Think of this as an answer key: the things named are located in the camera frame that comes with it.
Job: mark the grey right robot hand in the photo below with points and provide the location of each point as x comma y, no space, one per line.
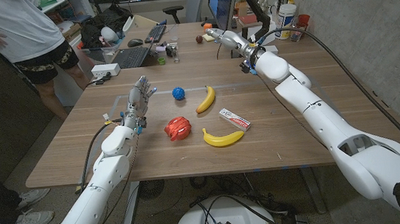
232,40

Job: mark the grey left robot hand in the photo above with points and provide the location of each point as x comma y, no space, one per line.
137,103

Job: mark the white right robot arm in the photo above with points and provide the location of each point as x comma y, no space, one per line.
316,109

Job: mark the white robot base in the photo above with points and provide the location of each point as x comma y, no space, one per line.
227,211

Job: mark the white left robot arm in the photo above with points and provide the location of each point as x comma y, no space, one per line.
95,197

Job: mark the dark red ball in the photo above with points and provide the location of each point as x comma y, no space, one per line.
199,39

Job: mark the blue spiky stress ball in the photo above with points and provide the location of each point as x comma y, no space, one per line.
178,93

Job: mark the red ribbed toy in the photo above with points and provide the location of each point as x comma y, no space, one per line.
178,128

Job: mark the straight yellow toy banana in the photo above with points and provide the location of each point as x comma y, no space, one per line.
206,100

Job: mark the white red toothpaste box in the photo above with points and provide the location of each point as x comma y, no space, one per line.
234,119

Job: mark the curved yellow toy banana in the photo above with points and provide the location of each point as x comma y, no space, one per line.
222,139

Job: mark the black remote control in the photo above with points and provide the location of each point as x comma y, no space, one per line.
233,23

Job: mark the yellow sticky note pad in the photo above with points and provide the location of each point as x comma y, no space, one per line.
209,38

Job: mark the red book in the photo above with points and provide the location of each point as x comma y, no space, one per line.
248,19

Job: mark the orange cube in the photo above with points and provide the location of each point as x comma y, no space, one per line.
207,25

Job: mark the computer monitor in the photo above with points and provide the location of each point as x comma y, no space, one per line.
223,4

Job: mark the flat white box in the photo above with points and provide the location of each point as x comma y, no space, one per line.
272,49

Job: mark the white power strip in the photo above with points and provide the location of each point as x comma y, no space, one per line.
105,70

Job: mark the black laptop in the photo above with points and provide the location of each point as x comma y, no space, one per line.
131,57

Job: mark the small green cup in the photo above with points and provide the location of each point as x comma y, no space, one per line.
161,61

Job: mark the grey office chair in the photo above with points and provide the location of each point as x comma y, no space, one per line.
190,2

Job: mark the white canister blue label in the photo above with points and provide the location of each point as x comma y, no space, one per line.
284,19

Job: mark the clear plastic bin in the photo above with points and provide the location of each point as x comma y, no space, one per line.
102,54

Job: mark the black computer mouse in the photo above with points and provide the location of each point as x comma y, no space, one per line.
135,42

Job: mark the small black gadget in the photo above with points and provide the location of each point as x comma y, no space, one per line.
170,50

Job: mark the clear cup with items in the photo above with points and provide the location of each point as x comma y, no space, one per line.
296,34

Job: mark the black keyboard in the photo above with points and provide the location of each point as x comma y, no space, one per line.
155,33

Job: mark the white round helmet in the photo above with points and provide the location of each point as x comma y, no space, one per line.
109,34

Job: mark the red cup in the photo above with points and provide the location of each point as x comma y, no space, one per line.
303,19

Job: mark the black backpack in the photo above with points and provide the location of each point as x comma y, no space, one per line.
105,22

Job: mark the black floor fan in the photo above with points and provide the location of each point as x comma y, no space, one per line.
151,189

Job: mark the grey table leg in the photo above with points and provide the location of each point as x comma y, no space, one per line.
314,189
132,205

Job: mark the white shelf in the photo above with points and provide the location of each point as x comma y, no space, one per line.
81,4

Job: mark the person in white t-shirt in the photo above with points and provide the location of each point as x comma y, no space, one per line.
22,33

